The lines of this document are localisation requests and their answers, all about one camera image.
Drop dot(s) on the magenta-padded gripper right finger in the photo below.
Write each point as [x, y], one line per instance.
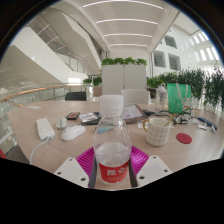
[153, 170]

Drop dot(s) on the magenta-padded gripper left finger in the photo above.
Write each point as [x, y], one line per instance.
[71, 171]

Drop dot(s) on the clear red-labelled water bottle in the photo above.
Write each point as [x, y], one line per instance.
[112, 146]

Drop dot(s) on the white grid-pattern mug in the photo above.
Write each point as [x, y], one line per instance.
[157, 133]

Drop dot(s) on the white computer mouse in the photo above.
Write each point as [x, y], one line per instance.
[72, 132]

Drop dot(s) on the flat round red coaster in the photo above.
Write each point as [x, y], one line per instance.
[184, 138]

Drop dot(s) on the small grey-white charger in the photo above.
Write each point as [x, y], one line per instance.
[61, 123]

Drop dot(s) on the white power strip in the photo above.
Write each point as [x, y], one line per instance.
[44, 128]

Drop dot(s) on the black flat folder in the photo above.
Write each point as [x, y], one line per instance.
[90, 123]

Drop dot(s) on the white wrapped packet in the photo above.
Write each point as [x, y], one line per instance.
[88, 117]

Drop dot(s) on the black power adapter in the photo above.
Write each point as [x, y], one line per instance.
[148, 112]

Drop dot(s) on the open printed booklet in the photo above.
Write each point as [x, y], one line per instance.
[133, 113]

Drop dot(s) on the small white card box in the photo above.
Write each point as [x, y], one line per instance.
[202, 126]

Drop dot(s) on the tall clear white-lidded bottle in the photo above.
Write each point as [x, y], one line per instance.
[161, 100]

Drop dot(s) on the clear plastic packet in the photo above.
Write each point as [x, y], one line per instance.
[213, 129]

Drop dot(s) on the white paper slip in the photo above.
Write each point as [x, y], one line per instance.
[34, 107]

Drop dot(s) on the black chair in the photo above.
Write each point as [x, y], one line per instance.
[75, 96]

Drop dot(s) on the green tote bag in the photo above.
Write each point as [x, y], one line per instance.
[176, 98]

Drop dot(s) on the white chair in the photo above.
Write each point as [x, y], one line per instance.
[135, 96]

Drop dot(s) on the wooden planter with plants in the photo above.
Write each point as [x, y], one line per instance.
[154, 81]

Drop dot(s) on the potted green plants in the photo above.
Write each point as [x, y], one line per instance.
[96, 81]

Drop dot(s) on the white cabinet with plants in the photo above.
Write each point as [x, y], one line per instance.
[124, 80]

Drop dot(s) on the green hedge plant row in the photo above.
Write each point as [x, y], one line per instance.
[200, 83]

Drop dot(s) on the ceiling light strips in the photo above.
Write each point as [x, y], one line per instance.
[126, 21]

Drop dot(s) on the glass balustrade with wooden rail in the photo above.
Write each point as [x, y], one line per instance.
[33, 95]

